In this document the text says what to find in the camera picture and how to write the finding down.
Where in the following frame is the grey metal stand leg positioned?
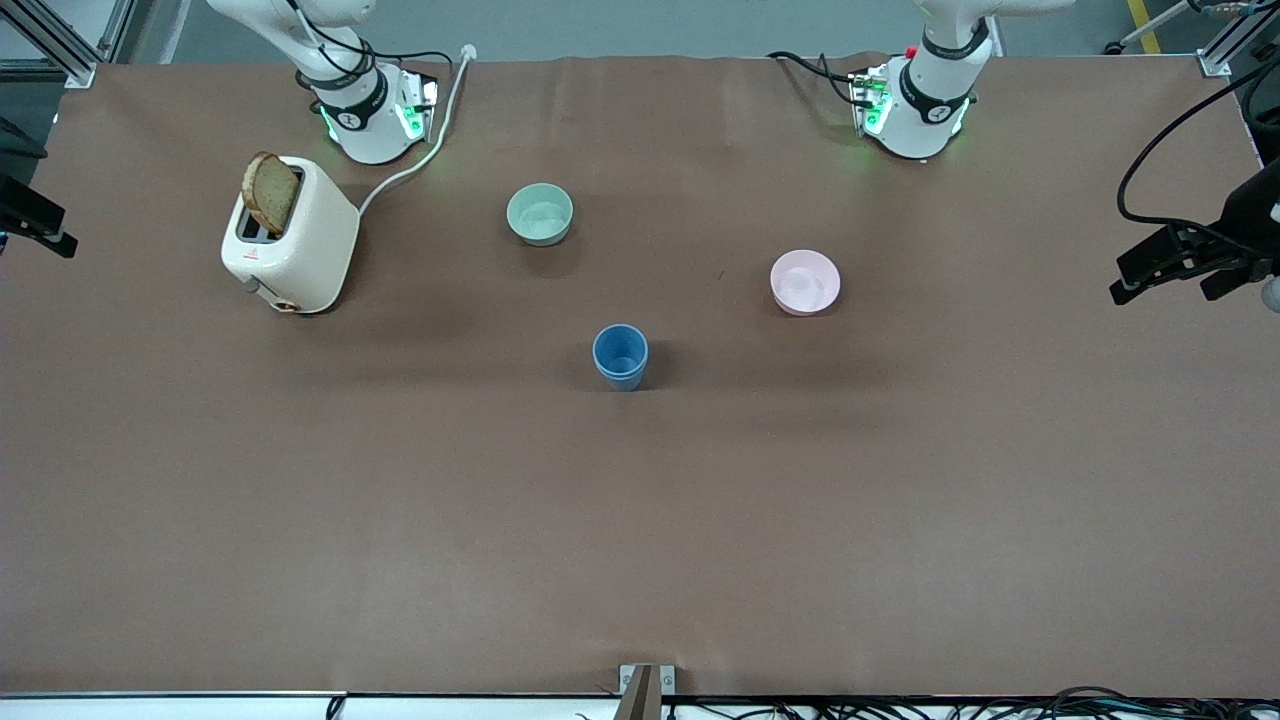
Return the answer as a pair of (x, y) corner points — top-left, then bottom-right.
(1104, 0), (1201, 55)

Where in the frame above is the brown bread slice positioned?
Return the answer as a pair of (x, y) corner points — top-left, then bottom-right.
(242, 151), (301, 237)

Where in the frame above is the cream white toaster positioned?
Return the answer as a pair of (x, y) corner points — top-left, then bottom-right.
(220, 155), (361, 316)

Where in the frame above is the pink bowl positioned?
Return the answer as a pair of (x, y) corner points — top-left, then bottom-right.
(769, 249), (842, 317)

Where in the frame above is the mint green bowl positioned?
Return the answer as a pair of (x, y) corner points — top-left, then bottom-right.
(505, 182), (575, 247)

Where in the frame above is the brown table cover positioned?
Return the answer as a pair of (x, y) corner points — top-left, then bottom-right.
(0, 52), (1280, 699)

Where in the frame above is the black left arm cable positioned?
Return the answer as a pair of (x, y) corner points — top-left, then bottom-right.
(1116, 58), (1280, 231)

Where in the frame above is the aluminium frame profile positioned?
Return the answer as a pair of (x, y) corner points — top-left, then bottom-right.
(1197, 0), (1280, 78)
(0, 0), (138, 89)

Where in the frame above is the black left base cable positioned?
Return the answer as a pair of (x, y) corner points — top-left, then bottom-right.
(767, 50), (864, 109)

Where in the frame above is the black base cable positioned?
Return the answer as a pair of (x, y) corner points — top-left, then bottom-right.
(767, 50), (864, 109)
(288, 0), (457, 113)

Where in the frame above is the white toaster power cable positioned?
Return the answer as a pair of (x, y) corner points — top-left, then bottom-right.
(357, 44), (477, 217)

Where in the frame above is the black right base cable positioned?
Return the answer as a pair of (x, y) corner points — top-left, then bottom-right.
(288, 0), (457, 113)

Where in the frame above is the grey metal bracket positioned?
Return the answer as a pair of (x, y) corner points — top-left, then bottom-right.
(618, 663), (677, 720)

